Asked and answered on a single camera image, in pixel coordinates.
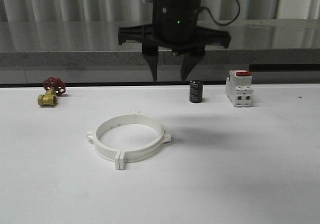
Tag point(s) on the grey stone counter ledge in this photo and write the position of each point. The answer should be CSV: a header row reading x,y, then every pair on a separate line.
x,y
263,45

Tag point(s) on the brass valve red handwheel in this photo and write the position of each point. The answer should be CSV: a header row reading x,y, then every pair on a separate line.
x,y
53,87

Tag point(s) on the white circuit breaker red switch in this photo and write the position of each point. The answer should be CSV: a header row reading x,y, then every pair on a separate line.
x,y
238,88

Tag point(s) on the white half-ring pipe clamp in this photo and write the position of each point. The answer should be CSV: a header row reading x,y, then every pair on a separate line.
x,y
100,144

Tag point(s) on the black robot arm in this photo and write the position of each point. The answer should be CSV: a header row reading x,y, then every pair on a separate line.
x,y
177,4

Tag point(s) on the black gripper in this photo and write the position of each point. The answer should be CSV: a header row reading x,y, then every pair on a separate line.
x,y
175,29

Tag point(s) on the black cylindrical capacitor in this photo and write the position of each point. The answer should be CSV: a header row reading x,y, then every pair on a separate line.
x,y
195,91

